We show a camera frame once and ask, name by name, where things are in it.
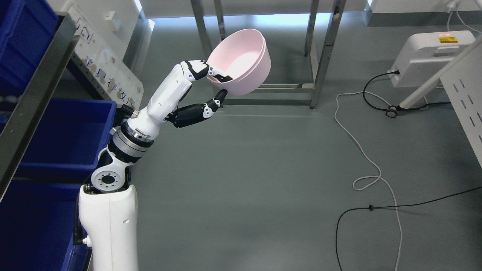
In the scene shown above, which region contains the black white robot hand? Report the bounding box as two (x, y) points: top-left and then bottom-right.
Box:
(128, 60), (233, 140)

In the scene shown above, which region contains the pink bowl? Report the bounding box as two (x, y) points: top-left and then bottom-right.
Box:
(207, 29), (267, 79)
(207, 45), (272, 96)

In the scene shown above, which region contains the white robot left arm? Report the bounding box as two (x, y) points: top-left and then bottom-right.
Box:
(72, 107), (165, 271)

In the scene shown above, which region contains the blue bin upper middle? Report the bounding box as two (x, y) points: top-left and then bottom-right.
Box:
(14, 99), (117, 182)

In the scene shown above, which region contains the white printed panel board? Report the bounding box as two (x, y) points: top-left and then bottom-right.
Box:
(48, 0), (143, 110)

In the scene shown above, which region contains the blue bin upper left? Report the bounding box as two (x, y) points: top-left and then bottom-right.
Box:
(0, 0), (58, 96)

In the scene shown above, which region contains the stainless steel table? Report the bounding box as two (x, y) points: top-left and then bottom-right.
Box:
(191, 0), (347, 110)

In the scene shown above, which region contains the white stand leg with caster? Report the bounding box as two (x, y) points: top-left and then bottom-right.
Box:
(385, 38), (481, 118)

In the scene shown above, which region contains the white machine with warning label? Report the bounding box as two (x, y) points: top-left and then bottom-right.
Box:
(390, 30), (476, 88)

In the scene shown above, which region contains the white perforated panel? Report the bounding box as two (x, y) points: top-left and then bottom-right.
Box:
(441, 58), (482, 163)

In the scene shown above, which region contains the white wall socket box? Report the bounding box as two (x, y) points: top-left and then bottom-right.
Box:
(104, 11), (116, 29)

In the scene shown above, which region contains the steel shelf rack frame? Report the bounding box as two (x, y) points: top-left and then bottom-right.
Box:
(0, 12), (79, 199)

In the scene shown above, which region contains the white floor cable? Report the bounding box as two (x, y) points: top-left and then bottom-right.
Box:
(334, 92), (403, 271)

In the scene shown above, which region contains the thin black floor cable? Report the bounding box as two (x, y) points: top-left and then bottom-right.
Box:
(335, 186), (482, 271)

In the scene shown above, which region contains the black power cable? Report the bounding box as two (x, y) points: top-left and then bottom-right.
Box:
(363, 70), (451, 112)

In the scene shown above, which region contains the white wall plug adapter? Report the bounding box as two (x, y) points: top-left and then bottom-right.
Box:
(446, 0), (461, 13)

